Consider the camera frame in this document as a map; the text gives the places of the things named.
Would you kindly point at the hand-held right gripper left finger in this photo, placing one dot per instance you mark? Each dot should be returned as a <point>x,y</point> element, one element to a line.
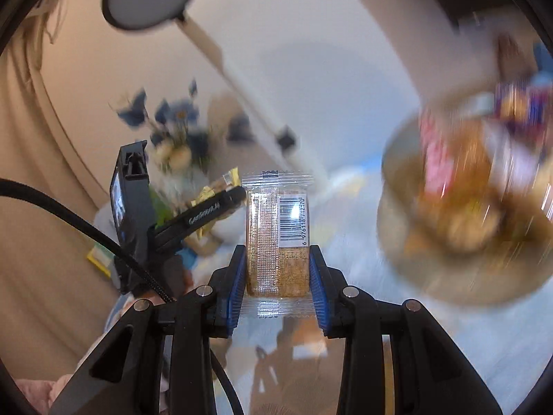
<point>235,285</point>

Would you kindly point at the pink snack packet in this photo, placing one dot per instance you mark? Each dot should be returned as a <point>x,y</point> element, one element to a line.
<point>436,155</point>

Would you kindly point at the artificial flower bouquet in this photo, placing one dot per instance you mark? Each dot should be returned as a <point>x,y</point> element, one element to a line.
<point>177,112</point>

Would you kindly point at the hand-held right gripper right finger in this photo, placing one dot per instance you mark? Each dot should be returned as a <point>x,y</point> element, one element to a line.
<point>317,289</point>

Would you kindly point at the person's left forearm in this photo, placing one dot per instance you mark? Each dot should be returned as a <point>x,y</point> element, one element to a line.
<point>39,397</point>

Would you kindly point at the blue snack packet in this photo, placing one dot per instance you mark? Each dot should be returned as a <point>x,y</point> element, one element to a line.
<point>520,108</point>

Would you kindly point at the blue desk side board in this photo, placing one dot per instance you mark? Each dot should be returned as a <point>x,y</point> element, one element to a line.
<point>543,65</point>

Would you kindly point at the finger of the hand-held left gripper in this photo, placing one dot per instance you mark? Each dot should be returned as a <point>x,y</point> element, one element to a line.
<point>231,203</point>

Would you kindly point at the amber ribbed glass bowl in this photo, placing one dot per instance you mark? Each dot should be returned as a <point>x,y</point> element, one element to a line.
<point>432,268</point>

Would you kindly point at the yellow snack packet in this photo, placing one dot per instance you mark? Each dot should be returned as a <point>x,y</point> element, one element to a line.
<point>207,194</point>

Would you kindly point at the clear packet brown seeded bar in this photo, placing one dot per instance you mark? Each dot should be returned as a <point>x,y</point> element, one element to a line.
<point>276,246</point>

